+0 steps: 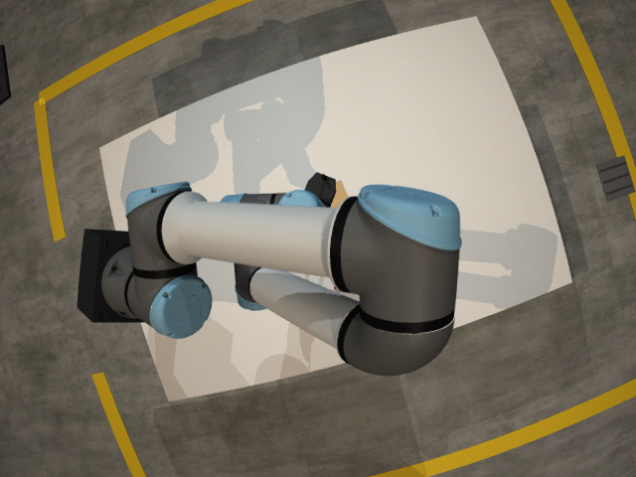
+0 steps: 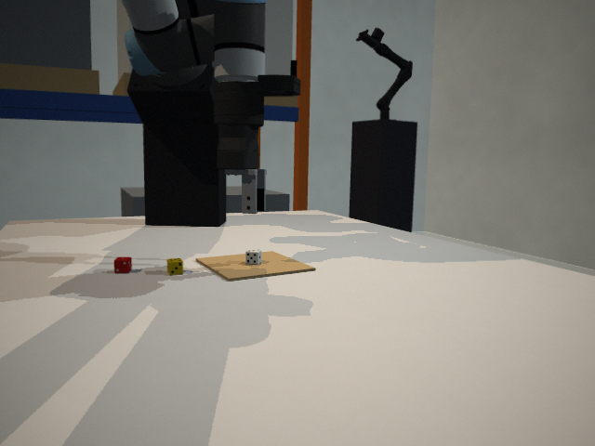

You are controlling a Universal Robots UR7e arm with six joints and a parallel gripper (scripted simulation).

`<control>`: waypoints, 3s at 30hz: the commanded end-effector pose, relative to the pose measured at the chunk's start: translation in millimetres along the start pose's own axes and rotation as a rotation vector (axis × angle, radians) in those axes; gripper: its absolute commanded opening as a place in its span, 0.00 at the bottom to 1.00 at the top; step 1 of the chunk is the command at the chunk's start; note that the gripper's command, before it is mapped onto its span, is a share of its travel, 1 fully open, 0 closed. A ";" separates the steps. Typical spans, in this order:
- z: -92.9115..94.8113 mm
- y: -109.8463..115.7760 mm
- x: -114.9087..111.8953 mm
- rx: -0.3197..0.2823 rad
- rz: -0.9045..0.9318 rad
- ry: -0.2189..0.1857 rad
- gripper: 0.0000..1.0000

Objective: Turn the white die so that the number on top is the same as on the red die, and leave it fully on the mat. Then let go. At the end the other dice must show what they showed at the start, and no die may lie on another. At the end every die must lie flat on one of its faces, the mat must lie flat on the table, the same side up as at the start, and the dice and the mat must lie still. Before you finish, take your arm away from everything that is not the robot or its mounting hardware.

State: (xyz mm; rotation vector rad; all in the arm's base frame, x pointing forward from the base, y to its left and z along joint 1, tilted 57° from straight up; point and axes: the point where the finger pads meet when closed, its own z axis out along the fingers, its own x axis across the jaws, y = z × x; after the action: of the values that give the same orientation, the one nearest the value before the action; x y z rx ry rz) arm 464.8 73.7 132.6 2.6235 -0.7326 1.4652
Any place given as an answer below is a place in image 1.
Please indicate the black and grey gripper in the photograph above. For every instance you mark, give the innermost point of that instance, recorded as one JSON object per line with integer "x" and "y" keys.
{"x": 324, "y": 187}

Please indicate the tan square mat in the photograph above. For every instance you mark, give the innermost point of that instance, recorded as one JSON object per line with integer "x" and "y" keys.
{"x": 339, "y": 196}

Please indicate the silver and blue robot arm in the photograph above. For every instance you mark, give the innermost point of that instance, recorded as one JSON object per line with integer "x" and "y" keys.
{"x": 398, "y": 249}

